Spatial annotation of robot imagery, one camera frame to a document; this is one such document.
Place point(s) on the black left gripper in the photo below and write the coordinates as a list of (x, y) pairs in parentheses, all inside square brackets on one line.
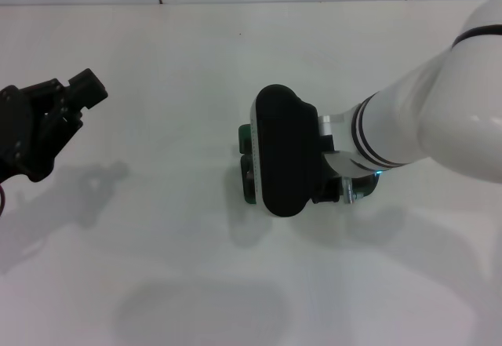
[(17, 134)]

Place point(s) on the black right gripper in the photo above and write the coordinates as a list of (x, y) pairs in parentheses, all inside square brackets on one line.
[(329, 189)]

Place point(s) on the dark green glasses case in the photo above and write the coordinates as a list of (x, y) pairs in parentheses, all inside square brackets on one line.
[(246, 142)]

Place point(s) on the white black wrist camera box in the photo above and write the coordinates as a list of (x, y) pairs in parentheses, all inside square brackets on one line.
[(286, 150)]

